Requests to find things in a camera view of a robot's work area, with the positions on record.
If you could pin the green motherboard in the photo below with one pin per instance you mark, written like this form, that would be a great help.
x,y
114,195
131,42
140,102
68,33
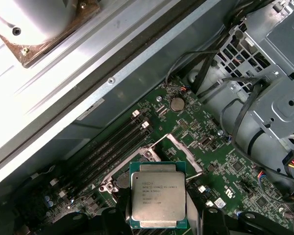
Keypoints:
x,y
210,117

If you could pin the metal socket cover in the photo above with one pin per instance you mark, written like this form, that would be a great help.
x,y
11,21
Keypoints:
x,y
186,155

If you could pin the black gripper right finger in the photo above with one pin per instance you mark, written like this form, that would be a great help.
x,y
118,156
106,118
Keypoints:
x,y
213,222

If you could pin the silver coin battery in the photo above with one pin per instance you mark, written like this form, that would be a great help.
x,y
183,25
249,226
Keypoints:
x,y
177,104

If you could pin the black PC case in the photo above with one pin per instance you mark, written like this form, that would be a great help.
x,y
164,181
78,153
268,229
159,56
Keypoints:
x,y
142,80

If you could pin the RAM slot white latch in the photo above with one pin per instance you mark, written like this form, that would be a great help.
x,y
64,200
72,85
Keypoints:
x,y
114,151
105,140

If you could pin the metal disk bay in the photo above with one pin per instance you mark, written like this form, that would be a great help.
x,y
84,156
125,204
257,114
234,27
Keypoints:
x,y
279,102

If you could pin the silver green CPU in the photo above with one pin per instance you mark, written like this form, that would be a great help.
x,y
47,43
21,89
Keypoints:
x,y
158,195

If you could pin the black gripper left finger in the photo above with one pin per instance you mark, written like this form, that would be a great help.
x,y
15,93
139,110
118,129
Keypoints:
x,y
123,210

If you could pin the CPU socket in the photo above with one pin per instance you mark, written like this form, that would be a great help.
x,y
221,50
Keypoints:
x,y
147,153

